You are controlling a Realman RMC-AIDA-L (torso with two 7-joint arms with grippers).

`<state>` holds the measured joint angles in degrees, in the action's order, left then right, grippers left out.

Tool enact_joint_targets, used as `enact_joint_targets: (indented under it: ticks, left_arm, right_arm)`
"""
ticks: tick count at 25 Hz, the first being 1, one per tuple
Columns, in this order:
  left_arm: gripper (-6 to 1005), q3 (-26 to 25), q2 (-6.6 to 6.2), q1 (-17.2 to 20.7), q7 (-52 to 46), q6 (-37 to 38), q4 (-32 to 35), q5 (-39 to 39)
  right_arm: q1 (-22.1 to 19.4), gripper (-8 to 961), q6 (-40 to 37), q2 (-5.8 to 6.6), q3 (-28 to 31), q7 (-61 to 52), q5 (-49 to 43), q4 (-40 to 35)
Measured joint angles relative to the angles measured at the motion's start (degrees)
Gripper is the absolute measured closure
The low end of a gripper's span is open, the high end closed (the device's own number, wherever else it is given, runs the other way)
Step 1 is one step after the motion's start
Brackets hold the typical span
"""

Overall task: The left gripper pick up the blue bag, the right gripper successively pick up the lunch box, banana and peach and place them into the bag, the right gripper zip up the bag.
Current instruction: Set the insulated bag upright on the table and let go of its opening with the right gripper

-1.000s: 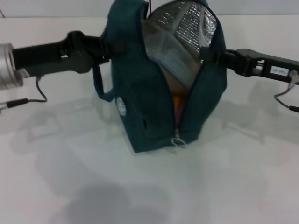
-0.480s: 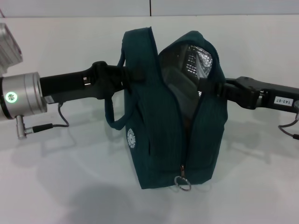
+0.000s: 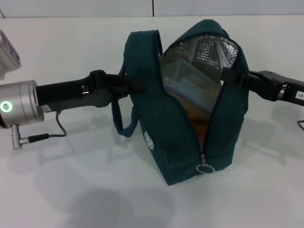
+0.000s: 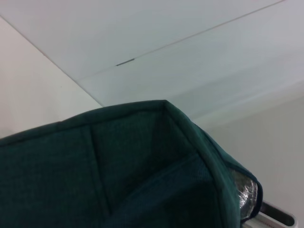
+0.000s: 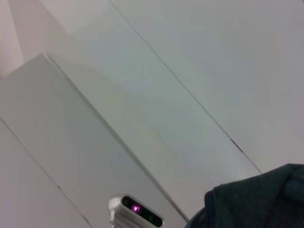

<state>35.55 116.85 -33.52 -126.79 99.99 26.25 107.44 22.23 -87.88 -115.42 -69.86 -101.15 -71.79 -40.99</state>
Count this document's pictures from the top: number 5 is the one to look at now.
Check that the silver depth camera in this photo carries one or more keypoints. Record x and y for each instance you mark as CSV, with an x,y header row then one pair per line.
x,y
128,213

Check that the dark teal insulated lunch bag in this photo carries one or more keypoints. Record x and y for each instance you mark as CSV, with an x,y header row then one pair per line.
x,y
256,202

